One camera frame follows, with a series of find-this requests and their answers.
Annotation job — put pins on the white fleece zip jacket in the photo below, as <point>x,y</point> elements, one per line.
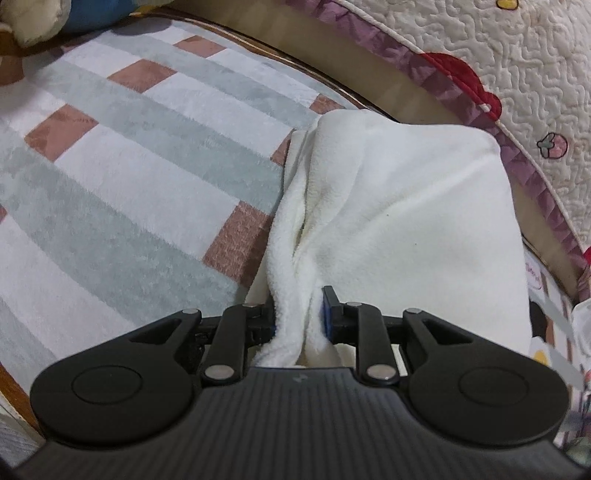
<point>396,216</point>

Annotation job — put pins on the grey plush bunny toy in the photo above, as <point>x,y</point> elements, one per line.
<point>35,21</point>

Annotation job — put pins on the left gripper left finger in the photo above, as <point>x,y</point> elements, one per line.
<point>240,327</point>

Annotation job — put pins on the quilted bear print bedspread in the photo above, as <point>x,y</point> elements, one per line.
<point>519,70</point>

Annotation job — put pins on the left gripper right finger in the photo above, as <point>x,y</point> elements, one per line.
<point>361,326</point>

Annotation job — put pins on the checkered pastel floor rug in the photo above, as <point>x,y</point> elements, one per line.
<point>140,170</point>

